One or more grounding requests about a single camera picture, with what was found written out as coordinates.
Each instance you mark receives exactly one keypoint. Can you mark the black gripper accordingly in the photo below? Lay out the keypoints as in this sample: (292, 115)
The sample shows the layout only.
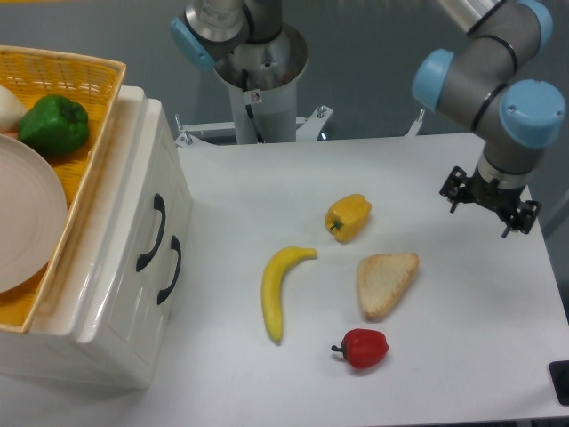
(495, 191)

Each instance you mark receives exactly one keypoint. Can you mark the white drawer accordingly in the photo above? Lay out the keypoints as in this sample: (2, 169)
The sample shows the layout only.
(155, 166)
(158, 256)

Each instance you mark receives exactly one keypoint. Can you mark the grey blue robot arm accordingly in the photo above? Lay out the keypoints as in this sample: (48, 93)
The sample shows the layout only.
(518, 120)

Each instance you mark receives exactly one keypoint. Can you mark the white drawer cabinet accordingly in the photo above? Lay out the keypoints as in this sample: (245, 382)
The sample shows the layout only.
(51, 348)

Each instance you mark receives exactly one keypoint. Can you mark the triangular toast slice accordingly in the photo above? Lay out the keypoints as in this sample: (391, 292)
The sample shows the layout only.
(382, 280)

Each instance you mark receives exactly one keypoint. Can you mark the yellow bell pepper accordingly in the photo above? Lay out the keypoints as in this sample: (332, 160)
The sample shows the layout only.
(348, 216)

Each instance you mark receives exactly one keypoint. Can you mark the black device at table edge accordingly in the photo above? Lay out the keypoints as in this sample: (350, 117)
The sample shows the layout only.
(559, 372)

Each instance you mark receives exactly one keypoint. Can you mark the red bell pepper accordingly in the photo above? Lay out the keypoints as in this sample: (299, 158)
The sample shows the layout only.
(363, 348)

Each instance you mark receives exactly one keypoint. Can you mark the yellow banana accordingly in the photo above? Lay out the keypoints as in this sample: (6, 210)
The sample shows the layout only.
(271, 286)

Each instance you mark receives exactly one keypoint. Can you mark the yellow woven basket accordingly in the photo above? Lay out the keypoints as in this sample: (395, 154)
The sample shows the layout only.
(94, 83)

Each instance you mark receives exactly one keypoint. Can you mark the green bell pepper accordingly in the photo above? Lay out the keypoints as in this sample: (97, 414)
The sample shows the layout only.
(55, 126)

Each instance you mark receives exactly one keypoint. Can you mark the beige round plate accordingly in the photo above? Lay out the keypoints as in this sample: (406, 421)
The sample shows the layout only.
(33, 212)

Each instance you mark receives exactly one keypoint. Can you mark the white onion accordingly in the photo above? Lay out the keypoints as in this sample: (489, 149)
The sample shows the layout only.
(12, 111)

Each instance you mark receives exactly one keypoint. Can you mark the white metal base frame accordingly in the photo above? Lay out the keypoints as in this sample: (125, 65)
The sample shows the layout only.
(310, 128)

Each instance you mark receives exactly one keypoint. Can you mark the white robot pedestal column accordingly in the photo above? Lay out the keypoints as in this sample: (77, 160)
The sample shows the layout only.
(262, 87)

